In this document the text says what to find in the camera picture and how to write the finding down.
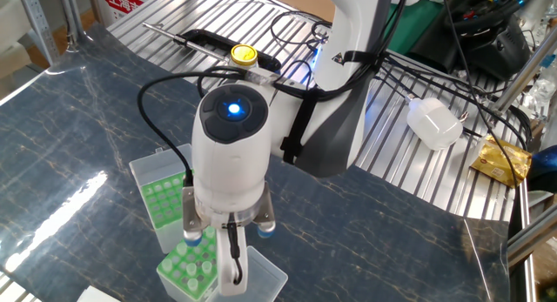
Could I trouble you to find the red white printed box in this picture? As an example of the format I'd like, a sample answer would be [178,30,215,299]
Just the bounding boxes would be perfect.
[102,0,166,27]

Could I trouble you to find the aluminium frame rail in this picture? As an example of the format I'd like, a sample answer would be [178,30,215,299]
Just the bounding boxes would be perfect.
[507,205,557,302]

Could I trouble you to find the translucent tip box green rack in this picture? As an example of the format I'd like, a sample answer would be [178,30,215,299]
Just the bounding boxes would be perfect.
[156,225,289,302]
[129,143,205,255]

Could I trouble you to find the glass jar gold lid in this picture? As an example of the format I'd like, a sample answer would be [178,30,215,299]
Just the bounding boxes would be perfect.
[229,44,282,86]

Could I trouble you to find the white plastic bottle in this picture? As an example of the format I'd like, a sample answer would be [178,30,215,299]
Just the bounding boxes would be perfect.
[404,95,465,152]

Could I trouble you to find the black velcro strap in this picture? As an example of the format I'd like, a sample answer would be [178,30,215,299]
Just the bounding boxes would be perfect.
[280,87,321,164]
[341,49,386,64]

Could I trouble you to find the black racing wheel controller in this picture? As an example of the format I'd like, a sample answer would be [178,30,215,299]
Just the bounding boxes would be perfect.
[450,0,533,82]

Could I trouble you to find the silver wrist camera blue caps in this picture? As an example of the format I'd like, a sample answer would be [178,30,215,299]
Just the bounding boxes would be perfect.
[181,183,278,247]

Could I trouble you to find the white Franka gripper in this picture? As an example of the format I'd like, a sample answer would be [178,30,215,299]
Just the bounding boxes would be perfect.
[216,223,250,298]

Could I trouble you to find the aluminium frame post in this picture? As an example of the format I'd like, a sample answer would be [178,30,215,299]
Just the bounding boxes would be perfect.
[491,31,557,116]

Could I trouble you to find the grey slotted angle post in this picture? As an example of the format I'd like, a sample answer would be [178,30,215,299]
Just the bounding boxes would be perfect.
[17,0,60,66]

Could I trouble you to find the white paper sheet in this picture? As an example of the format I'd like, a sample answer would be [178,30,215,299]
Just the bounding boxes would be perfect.
[76,285,121,302]

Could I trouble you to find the gold foil packet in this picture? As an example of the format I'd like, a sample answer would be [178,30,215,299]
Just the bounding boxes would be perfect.
[468,134,534,189]

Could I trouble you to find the dark marble pattern mat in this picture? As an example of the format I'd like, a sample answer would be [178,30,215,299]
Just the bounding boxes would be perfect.
[0,23,511,302]

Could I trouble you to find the green cloth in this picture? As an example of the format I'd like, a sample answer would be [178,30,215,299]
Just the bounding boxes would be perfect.
[385,0,456,56]

